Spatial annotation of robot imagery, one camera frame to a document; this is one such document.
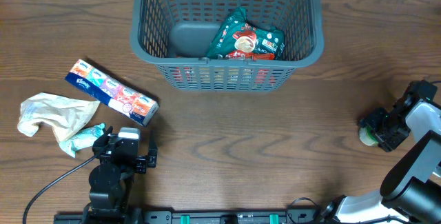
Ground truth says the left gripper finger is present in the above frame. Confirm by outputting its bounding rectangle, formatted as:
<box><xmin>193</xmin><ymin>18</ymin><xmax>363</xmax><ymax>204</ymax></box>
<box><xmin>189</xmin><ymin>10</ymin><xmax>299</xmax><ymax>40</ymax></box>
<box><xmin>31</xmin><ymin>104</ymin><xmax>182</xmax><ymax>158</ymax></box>
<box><xmin>147</xmin><ymin>131</ymin><xmax>158</xmax><ymax>168</ymax></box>
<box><xmin>92</xmin><ymin>126</ymin><xmax>113</xmax><ymax>152</ymax></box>

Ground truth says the green lidded jar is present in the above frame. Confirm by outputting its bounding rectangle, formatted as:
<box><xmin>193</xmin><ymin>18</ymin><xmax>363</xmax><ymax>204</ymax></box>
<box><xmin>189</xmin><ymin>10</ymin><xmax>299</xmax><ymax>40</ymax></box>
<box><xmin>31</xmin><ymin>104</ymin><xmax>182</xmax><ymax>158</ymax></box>
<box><xmin>358</xmin><ymin>126</ymin><xmax>378</xmax><ymax>147</ymax></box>

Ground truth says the beige paper bag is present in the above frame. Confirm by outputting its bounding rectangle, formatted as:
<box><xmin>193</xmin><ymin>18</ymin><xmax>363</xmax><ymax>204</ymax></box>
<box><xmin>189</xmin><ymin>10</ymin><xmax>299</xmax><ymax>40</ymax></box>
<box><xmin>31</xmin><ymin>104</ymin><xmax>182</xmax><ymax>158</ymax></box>
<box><xmin>17</xmin><ymin>92</ymin><xmax>100</xmax><ymax>143</ymax></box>

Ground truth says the Kleenex tissue multipack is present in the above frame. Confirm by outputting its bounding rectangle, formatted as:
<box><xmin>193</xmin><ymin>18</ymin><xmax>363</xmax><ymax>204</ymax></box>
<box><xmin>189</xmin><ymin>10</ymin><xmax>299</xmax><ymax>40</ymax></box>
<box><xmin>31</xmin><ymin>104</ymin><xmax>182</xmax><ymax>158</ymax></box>
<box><xmin>65</xmin><ymin>59</ymin><xmax>159</xmax><ymax>126</ymax></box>

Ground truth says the orange spaghetti packet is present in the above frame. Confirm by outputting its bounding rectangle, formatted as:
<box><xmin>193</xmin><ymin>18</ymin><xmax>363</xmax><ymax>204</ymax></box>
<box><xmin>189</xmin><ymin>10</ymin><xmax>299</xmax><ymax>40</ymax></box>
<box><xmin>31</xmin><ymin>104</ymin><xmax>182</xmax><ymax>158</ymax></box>
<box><xmin>171</xmin><ymin>53</ymin><xmax>280</xmax><ymax>87</ymax></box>

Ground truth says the green Nescafe coffee bag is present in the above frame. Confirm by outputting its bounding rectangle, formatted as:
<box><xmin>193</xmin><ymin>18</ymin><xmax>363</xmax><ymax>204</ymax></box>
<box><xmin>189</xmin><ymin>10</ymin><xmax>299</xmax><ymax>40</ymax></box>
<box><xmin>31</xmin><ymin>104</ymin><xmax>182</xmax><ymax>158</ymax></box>
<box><xmin>205</xmin><ymin>8</ymin><xmax>285</xmax><ymax>61</ymax></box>

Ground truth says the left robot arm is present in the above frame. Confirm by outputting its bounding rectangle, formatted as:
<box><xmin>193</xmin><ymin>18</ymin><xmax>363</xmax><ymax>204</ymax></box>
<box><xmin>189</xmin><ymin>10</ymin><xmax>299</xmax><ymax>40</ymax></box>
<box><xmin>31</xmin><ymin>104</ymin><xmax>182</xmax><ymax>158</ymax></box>
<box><xmin>88</xmin><ymin>128</ymin><xmax>158</xmax><ymax>223</ymax></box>

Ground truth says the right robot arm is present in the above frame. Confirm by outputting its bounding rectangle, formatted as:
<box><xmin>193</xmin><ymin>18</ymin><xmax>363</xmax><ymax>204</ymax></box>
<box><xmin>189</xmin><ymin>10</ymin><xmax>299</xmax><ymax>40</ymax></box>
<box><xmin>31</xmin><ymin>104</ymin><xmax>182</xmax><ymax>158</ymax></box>
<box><xmin>316</xmin><ymin>91</ymin><xmax>440</xmax><ymax>223</ymax></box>

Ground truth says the teal snack packet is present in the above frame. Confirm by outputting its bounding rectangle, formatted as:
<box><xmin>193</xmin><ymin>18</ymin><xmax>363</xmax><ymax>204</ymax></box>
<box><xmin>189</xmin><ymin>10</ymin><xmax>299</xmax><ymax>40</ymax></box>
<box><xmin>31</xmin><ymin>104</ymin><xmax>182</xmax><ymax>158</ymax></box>
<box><xmin>59</xmin><ymin>123</ymin><xmax>105</xmax><ymax>158</ymax></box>

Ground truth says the grey plastic slatted basket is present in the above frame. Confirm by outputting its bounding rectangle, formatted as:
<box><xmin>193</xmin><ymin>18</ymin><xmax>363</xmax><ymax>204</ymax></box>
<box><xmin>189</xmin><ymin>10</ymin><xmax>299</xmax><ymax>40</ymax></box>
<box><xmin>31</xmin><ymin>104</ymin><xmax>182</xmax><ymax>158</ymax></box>
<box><xmin>130</xmin><ymin>0</ymin><xmax>325</xmax><ymax>92</ymax></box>

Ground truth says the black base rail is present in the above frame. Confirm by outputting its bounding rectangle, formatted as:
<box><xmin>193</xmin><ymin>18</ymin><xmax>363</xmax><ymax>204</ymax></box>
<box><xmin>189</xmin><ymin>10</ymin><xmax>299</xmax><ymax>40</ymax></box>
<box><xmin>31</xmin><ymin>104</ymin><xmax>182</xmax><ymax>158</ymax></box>
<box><xmin>53</xmin><ymin>208</ymin><xmax>319</xmax><ymax>224</ymax></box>

